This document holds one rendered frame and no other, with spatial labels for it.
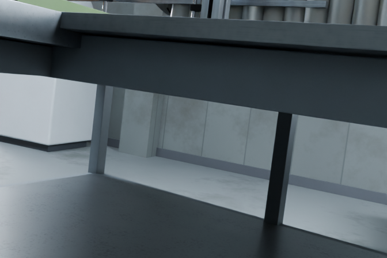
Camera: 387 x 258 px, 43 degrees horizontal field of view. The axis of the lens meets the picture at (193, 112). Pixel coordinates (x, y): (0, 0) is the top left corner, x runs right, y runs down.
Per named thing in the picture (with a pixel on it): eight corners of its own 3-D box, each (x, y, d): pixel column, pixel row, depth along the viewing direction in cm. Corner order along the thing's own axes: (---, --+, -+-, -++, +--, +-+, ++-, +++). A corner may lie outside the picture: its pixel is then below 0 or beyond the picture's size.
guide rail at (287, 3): (326, 8, 103) (327, 2, 103) (325, 7, 102) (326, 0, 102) (7, -1, 160) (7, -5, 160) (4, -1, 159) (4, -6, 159)
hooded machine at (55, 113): (94, 147, 453) (110, -7, 443) (44, 153, 396) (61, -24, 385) (37, 135, 485) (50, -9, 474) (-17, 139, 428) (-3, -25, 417)
